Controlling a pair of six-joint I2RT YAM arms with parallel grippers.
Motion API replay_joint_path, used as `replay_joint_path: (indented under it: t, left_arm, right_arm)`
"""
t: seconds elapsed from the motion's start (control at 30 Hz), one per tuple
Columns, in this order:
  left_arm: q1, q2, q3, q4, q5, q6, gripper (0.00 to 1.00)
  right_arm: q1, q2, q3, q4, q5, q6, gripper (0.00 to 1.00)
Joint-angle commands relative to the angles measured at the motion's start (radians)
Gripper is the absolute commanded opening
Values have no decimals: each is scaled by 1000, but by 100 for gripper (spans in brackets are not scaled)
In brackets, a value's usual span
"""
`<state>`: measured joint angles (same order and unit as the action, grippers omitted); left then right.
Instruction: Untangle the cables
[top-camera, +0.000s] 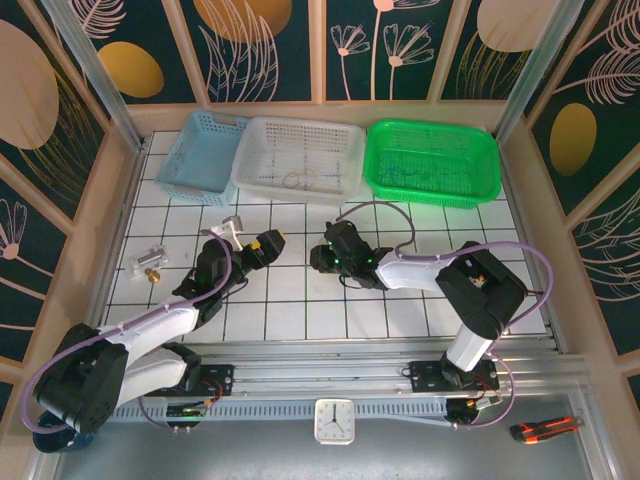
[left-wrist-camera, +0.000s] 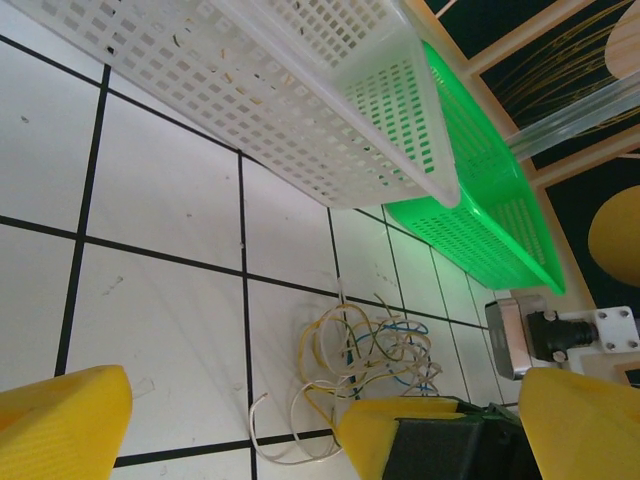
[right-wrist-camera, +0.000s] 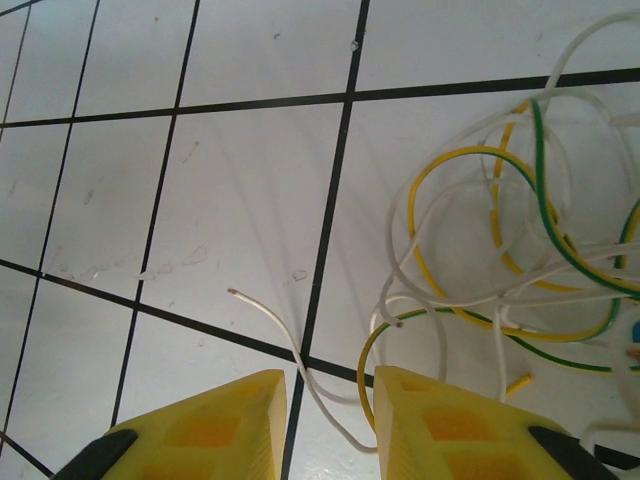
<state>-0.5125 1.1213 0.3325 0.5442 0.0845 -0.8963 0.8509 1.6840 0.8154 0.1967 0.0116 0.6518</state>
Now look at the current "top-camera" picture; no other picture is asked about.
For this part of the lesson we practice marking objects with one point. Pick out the aluminium frame post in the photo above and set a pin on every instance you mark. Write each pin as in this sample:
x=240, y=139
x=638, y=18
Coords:
x=100, y=80
x=537, y=70

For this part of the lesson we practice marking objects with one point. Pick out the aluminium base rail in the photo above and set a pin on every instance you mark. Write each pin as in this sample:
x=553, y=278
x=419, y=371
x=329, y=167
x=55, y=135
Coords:
x=320, y=375

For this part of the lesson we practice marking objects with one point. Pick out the small brass fitting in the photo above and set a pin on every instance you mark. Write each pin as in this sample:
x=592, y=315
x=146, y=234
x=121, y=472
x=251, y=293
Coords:
x=151, y=276

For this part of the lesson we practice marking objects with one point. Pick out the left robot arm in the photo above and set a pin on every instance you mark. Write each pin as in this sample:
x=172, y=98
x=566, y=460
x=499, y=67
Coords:
x=150, y=325

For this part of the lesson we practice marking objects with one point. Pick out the clear plastic block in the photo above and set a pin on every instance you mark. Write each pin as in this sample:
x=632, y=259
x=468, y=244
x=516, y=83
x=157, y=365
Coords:
x=147, y=260

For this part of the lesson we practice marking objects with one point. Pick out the orange black utility knife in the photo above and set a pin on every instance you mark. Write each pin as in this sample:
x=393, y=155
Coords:
x=545, y=430

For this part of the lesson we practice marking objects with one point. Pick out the black electronics board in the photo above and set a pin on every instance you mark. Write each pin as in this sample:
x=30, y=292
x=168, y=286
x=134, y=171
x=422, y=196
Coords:
x=465, y=407
x=185, y=412

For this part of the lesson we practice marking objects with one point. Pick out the dark blue mug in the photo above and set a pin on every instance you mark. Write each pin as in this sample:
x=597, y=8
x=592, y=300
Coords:
x=55, y=444

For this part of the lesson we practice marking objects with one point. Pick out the white square clock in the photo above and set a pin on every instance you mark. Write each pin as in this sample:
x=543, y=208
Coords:
x=334, y=421

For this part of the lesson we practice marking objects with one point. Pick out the light blue plastic basket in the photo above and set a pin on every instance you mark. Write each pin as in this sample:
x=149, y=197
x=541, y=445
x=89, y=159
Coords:
x=197, y=160

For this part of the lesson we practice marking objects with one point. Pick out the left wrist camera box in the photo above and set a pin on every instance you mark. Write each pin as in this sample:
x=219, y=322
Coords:
x=227, y=230

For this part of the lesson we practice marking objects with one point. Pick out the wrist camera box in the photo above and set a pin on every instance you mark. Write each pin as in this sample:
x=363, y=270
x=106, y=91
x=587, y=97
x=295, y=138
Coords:
x=340, y=230
x=227, y=230

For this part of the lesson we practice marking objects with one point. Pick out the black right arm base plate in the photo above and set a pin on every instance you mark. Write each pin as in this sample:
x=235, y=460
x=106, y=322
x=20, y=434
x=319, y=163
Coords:
x=425, y=375

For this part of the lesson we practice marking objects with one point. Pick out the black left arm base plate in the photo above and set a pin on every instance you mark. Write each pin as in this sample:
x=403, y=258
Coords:
x=220, y=377

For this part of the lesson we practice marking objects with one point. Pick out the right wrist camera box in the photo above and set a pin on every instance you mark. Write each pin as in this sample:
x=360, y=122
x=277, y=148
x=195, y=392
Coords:
x=340, y=230

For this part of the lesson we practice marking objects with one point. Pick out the white plastic basket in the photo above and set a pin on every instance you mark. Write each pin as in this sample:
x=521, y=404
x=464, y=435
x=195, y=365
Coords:
x=300, y=150

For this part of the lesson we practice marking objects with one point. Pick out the aluminium side rail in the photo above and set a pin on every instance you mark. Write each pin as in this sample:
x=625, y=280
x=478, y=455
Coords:
x=127, y=210
x=520, y=215

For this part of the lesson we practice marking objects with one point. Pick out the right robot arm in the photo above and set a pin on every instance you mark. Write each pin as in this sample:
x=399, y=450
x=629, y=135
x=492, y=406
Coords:
x=480, y=295

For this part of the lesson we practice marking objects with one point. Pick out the green plastic basket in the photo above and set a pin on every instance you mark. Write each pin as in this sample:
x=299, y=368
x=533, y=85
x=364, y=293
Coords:
x=430, y=160

